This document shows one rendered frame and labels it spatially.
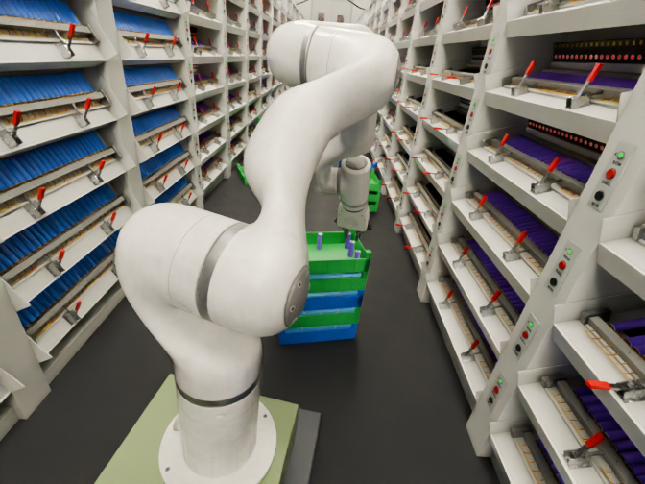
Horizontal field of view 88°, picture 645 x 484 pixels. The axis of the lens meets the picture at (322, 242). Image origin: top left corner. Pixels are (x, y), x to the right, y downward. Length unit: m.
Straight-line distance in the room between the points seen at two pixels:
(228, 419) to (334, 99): 0.46
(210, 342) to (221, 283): 0.13
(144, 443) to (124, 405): 0.56
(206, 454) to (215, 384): 0.15
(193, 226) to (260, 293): 0.11
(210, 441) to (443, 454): 0.79
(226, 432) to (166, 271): 0.27
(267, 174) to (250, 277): 0.13
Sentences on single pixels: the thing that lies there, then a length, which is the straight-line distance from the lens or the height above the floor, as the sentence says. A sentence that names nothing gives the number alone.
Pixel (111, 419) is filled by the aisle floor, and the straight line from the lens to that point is 1.25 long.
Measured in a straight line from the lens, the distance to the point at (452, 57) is 2.06.
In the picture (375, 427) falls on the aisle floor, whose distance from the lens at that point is 1.18.
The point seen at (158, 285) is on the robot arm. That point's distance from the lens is 0.40.
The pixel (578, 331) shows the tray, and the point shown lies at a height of 0.52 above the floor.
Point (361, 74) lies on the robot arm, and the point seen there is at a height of 0.95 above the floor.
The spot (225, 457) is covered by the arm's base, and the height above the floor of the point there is 0.44.
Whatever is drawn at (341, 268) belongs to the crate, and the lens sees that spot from 1.16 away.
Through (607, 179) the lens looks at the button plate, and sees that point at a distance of 0.82.
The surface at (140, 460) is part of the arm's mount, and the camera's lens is 0.70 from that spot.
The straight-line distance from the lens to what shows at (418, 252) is 1.83.
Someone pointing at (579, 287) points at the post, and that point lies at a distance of 0.86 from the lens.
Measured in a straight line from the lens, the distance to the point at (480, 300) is 1.23.
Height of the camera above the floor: 0.97
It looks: 29 degrees down
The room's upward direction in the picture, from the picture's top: 6 degrees clockwise
